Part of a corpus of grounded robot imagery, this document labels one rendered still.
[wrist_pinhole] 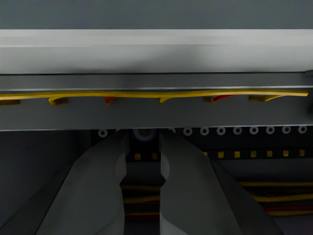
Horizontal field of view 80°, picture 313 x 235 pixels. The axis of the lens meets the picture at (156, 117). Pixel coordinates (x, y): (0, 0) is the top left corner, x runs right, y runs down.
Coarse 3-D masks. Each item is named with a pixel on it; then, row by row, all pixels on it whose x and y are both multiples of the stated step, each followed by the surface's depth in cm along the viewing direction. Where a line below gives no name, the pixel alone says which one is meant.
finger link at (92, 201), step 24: (96, 144) 10; (120, 144) 10; (72, 168) 9; (96, 168) 9; (120, 168) 10; (72, 192) 8; (96, 192) 8; (120, 192) 8; (48, 216) 7; (72, 216) 7; (96, 216) 7; (120, 216) 7
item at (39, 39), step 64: (0, 0) 2; (64, 0) 2; (128, 0) 3; (192, 0) 3; (256, 0) 3; (0, 64) 5; (64, 64) 5; (128, 64) 5; (192, 64) 5; (256, 64) 6
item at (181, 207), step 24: (168, 144) 10; (192, 144) 10; (168, 168) 9; (192, 168) 9; (168, 192) 8; (192, 192) 8; (216, 192) 8; (168, 216) 7; (192, 216) 7; (216, 216) 7
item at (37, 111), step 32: (0, 96) 6; (32, 96) 6; (64, 96) 6; (96, 96) 8; (128, 96) 6; (160, 96) 7; (192, 96) 7; (224, 96) 7; (256, 96) 8; (288, 96) 8; (0, 128) 8; (32, 128) 8; (64, 128) 8; (96, 128) 8; (128, 128) 8
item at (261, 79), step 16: (0, 80) 7; (16, 80) 7; (32, 80) 7; (48, 80) 7; (64, 80) 7; (80, 80) 8; (96, 80) 8; (112, 80) 8; (128, 80) 8; (144, 80) 8; (160, 80) 8; (176, 80) 8; (192, 80) 8; (208, 80) 8; (224, 80) 8; (240, 80) 8; (256, 80) 8; (272, 80) 8; (288, 80) 8; (304, 80) 8
